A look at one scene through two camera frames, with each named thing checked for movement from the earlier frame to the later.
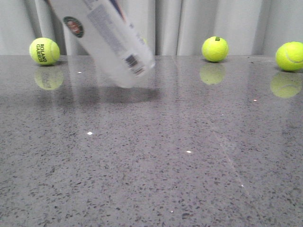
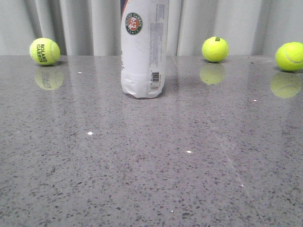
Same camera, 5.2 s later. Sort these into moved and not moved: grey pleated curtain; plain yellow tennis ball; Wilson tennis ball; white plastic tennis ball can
Moved: white plastic tennis ball can
Not moved: Wilson tennis ball; grey pleated curtain; plain yellow tennis ball
